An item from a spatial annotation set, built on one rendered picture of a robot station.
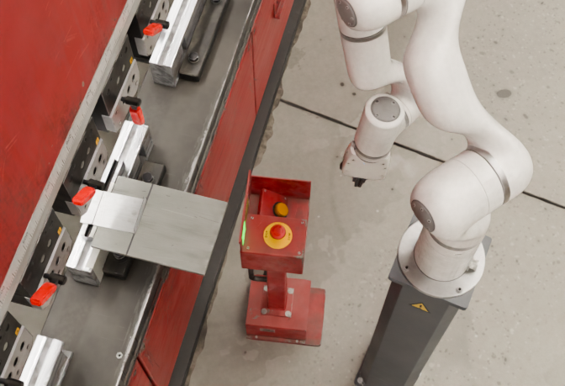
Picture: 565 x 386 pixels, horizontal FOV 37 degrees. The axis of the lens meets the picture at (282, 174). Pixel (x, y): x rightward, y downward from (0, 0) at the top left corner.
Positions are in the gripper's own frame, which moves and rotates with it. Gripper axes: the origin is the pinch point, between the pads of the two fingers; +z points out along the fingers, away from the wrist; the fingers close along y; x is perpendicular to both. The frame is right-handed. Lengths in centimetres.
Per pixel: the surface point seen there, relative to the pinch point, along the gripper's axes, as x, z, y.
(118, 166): -6, -1, -56
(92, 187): -24, -28, -55
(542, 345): -6, 88, 77
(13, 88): -27, -66, -62
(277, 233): -10.4, 15.2, -17.1
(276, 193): 4.2, 23.6, -18.5
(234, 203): 31, 93, -31
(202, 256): -25.8, -2.5, -33.5
